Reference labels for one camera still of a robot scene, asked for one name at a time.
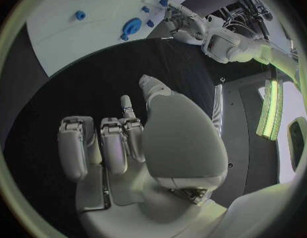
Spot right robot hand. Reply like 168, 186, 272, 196
56, 74, 230, 238

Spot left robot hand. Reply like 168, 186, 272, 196
162, 2, 209, 45

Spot white task board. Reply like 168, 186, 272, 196
25, 0, 215, 78

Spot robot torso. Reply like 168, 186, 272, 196
212, 71, 307, 209

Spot glowing light bar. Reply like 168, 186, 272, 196
255, 79, 285, 142

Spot white cable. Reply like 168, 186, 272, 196
222, 13, 256, 34

